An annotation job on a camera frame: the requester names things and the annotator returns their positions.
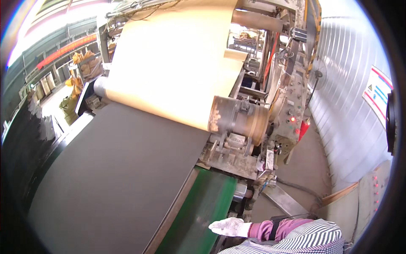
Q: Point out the person's right hand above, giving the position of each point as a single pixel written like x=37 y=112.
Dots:
x=231 y=227

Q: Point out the person's right fingers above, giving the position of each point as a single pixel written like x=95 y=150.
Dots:
x=217 y=227

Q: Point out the small chrome roller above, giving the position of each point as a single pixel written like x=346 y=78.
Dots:
x=240 y=191

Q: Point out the black wrist band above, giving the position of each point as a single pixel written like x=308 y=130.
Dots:
x=274 y=230

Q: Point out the grey metal plate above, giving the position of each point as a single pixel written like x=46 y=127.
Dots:
x=284 y=200

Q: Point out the person's body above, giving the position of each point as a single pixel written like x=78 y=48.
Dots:
x=304 y=242

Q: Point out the dark grey rubber sheet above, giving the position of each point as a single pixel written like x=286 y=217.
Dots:
x=120 y=177

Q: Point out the rusty metal roller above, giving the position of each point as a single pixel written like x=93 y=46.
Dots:
x=241 y=119

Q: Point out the wooden plank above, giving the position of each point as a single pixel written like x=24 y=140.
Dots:
x=339 y=193

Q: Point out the red fire extinguisher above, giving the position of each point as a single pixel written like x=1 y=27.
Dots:
x=304 y=128

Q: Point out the machine control panel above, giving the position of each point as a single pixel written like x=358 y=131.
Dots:
x=290 y=104

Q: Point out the beige control cabinet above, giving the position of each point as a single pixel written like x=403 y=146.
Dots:
x=372 y=200

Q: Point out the tan paper web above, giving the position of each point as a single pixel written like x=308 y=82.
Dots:
x=174 y=60

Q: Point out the black standing fan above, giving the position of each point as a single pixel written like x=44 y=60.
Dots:
x=317 y=74

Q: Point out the green sack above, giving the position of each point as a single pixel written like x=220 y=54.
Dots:
x=69 y=109

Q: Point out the heap of yellow sacks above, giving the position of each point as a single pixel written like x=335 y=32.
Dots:
x=81 y=69

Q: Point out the brown overhead roller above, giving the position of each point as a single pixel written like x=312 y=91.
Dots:
x=258 y=20

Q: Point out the stack of black sheets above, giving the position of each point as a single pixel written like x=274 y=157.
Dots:
x=28 y=127

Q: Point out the red banner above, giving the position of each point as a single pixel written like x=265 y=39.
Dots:
x=68 y=49

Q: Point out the grimy machine frame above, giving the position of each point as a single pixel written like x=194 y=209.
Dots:
x=234 y=157

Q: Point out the white wall safety sign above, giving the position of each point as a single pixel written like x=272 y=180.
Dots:
x=377 y=95

